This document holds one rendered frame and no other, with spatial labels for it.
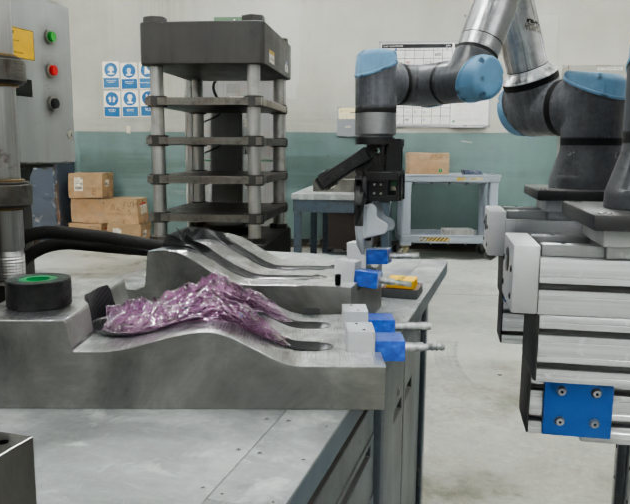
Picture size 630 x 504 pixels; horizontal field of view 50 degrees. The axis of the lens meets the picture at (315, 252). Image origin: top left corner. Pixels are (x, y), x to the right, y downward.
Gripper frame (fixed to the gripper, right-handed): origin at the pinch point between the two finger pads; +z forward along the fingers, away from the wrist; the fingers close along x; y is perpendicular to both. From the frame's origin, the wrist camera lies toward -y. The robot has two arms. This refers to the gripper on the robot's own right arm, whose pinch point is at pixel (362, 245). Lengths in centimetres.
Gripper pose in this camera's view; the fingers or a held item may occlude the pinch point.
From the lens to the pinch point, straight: 127.6
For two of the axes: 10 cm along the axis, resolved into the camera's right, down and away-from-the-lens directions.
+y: 9.6, 0.4, -2.9
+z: 0.0, 9.9, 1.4
